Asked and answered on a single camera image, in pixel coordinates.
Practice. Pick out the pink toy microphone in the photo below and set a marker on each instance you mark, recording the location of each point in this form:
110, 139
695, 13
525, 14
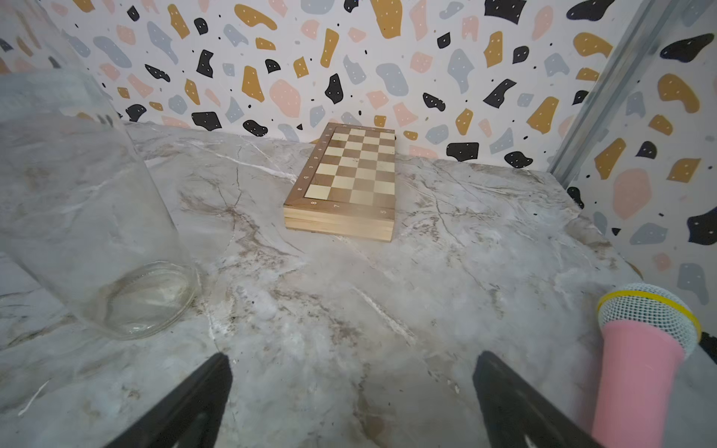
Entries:
648, 333

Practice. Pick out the aluminium right corner post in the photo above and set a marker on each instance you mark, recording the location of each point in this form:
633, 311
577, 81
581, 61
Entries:
648, 26

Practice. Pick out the wooden folded chessboard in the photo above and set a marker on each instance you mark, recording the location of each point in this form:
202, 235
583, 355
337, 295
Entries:
348, 185

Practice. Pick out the clear glass bottle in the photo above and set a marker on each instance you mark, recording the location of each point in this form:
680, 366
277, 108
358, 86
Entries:
80, 212

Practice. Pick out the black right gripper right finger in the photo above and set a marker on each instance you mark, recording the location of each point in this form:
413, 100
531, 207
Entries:
515, 414

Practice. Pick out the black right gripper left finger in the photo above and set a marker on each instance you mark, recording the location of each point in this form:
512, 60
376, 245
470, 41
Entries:
190, 415

